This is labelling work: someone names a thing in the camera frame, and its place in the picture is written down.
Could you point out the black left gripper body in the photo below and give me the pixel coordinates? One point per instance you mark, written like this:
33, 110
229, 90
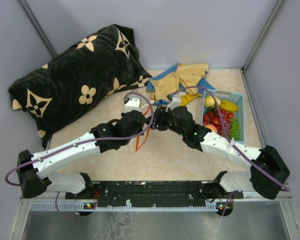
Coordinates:
139, 132

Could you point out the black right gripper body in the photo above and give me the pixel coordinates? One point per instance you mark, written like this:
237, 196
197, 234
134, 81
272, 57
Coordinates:
166, 121

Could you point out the clear zip top bag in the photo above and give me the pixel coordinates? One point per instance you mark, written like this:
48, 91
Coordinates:
147, 107

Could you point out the orange peach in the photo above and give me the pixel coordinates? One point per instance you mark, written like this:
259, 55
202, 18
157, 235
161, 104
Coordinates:
211, 127

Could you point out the light blue plastic basket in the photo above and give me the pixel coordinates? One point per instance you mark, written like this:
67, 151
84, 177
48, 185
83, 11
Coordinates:
234, 97

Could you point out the yellow banana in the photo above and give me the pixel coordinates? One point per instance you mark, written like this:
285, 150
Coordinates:
228, 106

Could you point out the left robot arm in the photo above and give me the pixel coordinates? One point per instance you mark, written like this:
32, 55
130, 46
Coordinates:
37, 172

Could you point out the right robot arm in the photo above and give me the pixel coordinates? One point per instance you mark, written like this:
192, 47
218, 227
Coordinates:
264, 170

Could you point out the red strawberries bunch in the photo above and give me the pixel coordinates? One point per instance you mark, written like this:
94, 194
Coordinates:
212, 117

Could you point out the yellow pear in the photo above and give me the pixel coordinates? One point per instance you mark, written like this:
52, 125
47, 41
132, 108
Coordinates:
209, 102

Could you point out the purple red grapes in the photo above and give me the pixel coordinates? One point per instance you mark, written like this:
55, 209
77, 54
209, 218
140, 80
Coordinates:
223, 127

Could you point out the yellow blue cartoon cloth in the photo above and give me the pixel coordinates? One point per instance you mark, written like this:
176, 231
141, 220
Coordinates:
177, 77

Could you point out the green grapes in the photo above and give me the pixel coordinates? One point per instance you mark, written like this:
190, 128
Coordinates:
235, 129

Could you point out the black floral pillow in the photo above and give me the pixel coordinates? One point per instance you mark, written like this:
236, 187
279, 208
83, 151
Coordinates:
78, 79

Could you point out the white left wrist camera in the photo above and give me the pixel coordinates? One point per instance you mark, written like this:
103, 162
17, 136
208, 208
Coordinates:
132, 104

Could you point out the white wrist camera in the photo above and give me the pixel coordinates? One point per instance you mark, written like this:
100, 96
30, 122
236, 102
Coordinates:
132, 104
175, 102

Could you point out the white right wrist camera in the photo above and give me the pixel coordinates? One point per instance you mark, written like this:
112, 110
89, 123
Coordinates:
175, 102

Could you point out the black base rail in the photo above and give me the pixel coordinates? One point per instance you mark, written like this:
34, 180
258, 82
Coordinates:
151, 193

